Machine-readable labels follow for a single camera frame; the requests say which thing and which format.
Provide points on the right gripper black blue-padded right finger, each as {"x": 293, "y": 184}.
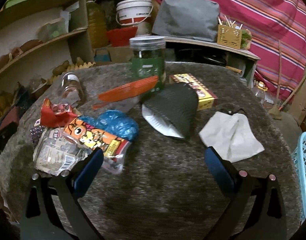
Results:
{"x": 267, "y": 218}

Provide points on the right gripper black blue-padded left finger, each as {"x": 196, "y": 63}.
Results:
{"x": 40, "y": 219}

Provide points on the orange cartoon snack bag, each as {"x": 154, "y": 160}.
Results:
{"x": 114, "y": 148}

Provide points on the blue plastic bag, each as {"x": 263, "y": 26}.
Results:
{"x": 116, "y": 123}

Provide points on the clear printed plastic wrapper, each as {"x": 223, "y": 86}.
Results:
{"x": 54, "y": 153}

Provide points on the clear bubble blister tray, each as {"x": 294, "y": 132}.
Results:
{"x": 36, "y": 133}

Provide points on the light blue plastic basket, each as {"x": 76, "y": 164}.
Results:
{"x": 299, "y": 159}

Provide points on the red crumpled wrapper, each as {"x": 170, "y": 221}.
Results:
{"x": 56, "y": 115}

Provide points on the white crumpled paper napkin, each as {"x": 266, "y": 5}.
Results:
{"x": 231, "y": 136}

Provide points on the small clear spice bottle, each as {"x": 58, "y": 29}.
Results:
{"x": 72, "y": 92}

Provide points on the orange plastic wrapper strip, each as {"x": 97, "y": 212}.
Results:
{"x": 126, "y": 91}

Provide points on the yellow-labelled oil bottle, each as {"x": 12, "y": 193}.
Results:
{"x": 259, "y": 90}

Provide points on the yellow red cardboard box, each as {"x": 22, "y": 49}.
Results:
{"x": 207, "y": 99}

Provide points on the wooden curved shelf unit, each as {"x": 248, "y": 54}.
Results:
{"x": 36, "y": 36}

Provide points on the green-labelled clear jar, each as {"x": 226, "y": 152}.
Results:
{"x": 148, "y": 59}

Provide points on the red plastic basket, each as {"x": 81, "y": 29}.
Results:
{"x": 120, "y": 37}

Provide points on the large cooking oil bottle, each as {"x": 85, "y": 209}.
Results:
{"x": 96, "y": 25}

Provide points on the grey wooden cabinet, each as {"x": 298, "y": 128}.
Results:
{"x": 243, "y": 62}

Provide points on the white plastic bucket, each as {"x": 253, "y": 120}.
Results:
{"x": 135, "y": 13}

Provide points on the striped red curtain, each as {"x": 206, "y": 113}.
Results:
{"x": 278, "y": 29}

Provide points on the grey fabric cover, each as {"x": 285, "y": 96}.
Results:
{"x": 193, "y": 19}

